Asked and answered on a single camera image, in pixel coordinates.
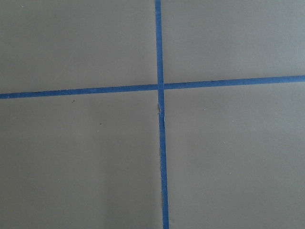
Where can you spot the brown paper table cover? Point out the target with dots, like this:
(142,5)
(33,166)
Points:
(152,114)

